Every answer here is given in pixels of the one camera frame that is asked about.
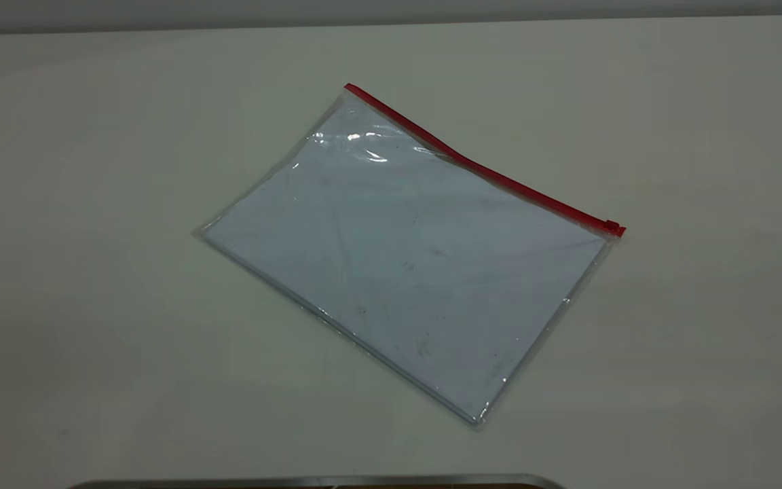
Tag clear zip bag red zipper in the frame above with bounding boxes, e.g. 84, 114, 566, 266
194, 83, 627, 430

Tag white paper stack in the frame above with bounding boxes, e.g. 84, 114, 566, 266
204, 102, 609, 420

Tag silver metal frame edge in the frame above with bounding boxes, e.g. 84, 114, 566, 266
69, 473, 565, 489

